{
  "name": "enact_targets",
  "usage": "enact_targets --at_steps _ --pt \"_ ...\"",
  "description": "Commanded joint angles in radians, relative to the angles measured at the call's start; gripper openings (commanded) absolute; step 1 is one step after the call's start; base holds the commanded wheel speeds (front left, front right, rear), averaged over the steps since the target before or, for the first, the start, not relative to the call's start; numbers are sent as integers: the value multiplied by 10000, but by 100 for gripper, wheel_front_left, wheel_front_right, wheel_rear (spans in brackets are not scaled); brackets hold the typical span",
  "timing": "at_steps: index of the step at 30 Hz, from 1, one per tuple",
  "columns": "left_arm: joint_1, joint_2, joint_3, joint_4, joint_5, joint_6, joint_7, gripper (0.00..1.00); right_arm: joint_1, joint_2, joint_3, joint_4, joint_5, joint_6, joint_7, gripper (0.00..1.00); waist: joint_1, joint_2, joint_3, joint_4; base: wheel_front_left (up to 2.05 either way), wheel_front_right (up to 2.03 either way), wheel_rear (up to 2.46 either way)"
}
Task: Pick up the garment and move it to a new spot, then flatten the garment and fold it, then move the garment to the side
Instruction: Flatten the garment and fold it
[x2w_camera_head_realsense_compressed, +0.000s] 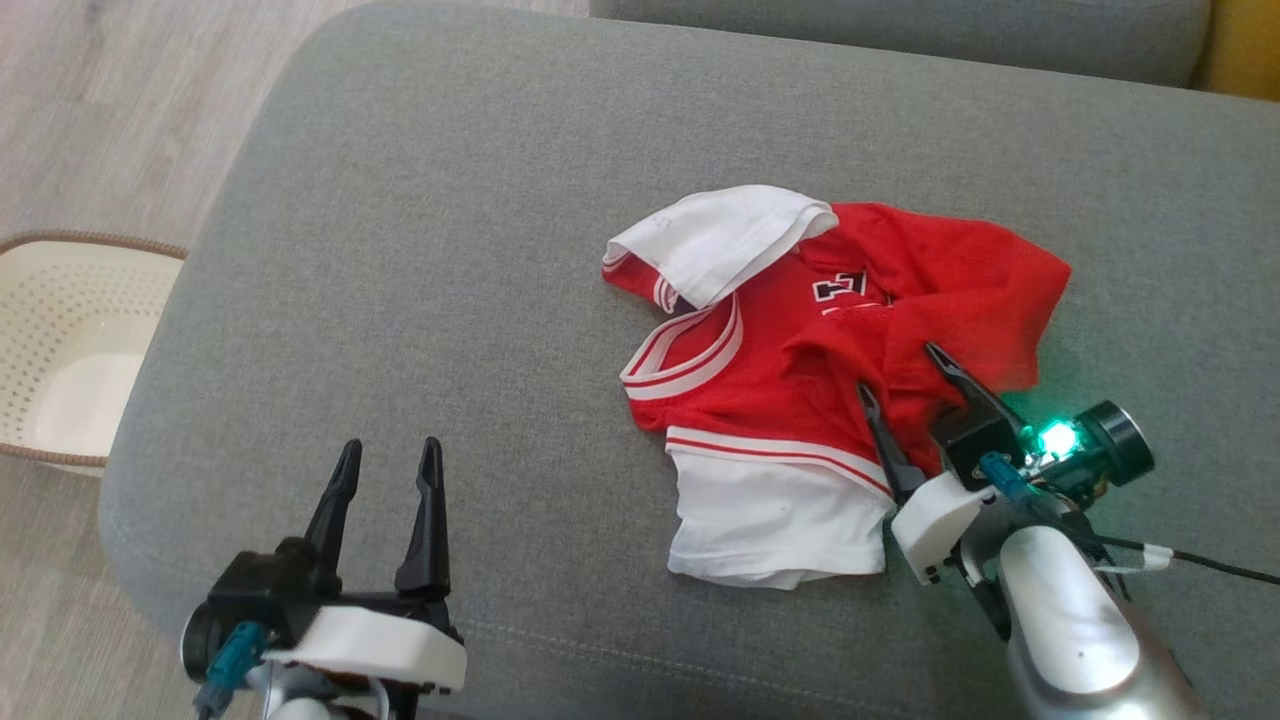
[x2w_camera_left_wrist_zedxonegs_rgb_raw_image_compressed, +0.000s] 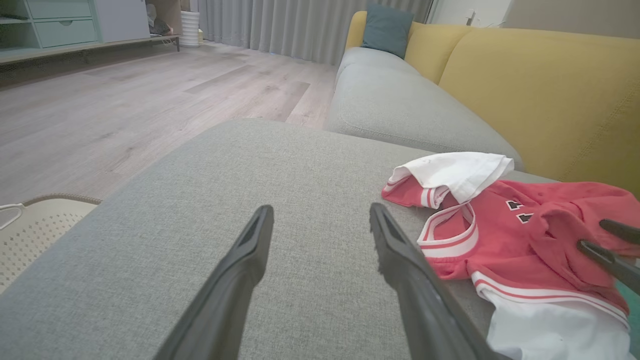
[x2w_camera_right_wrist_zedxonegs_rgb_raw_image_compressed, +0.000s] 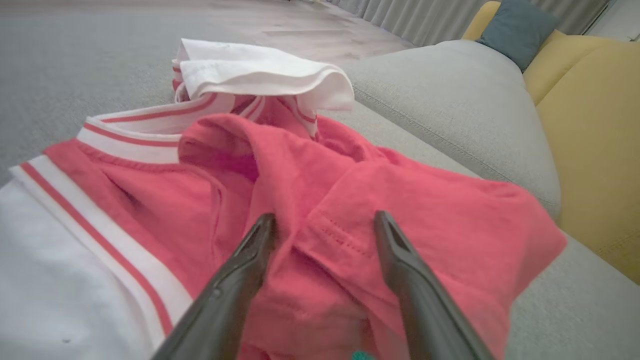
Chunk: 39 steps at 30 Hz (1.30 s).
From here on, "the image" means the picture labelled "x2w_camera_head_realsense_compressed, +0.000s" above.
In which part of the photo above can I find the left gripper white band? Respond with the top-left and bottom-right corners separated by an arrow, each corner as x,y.
205,436 -> 469,720

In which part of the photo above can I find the grey sofa seat cushion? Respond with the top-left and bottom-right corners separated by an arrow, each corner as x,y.
590,0 -> 1213,89

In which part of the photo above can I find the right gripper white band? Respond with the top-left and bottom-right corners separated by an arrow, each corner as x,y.
857,342 -> 1043,587

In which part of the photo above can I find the cream perforated laundry basket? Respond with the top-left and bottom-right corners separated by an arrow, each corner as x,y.
0,230 -> 191,473

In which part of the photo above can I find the grey and yellow sofa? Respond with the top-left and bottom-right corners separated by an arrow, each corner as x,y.
100,0 -> 1280,720

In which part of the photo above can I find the yellow sofa back cushion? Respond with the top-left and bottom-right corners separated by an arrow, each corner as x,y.
1195,0 -> 1280,101

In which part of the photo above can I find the teal cable connector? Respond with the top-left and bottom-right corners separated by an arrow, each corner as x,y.
193,620 -> 272,719
979,452 -> 1033,503

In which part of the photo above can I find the red jersey with white sleeves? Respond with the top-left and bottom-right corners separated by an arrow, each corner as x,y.
603,185 -> 1073,591

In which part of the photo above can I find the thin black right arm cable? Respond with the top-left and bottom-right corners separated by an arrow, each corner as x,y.
1085,535 -> 1280,588

